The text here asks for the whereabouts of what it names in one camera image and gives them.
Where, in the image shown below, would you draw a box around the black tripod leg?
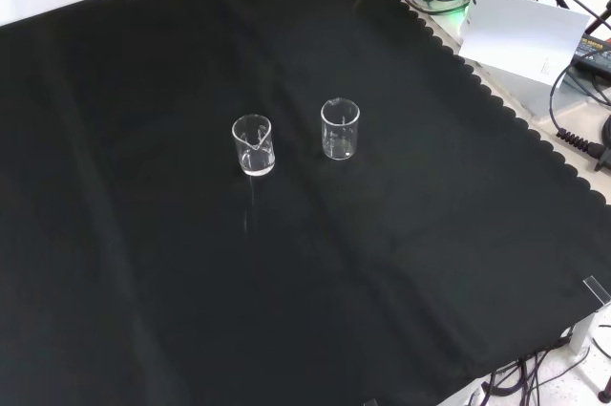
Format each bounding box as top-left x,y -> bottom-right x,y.
583,0 -> 611,37

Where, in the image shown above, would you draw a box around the clear tape strip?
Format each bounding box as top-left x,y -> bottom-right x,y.
582,275 -> 611,307

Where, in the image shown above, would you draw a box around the pale white board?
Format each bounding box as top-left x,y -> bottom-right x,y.
457,0 -> 592,88

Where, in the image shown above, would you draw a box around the black floor cables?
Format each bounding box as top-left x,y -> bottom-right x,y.
476,324 -> 611,406

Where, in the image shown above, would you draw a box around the black bench cloth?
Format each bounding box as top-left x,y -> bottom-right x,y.
0,0 -> 611,406

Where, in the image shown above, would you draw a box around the black cable with plug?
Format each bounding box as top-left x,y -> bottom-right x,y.
548,47 -> 611,174

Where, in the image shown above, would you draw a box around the black power adapter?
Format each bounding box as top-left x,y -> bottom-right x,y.
574,32 -> 611,75

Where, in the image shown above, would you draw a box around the clear glass beaker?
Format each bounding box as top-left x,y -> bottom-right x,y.
231,114 -> 277,178
320,97 -> 361,162

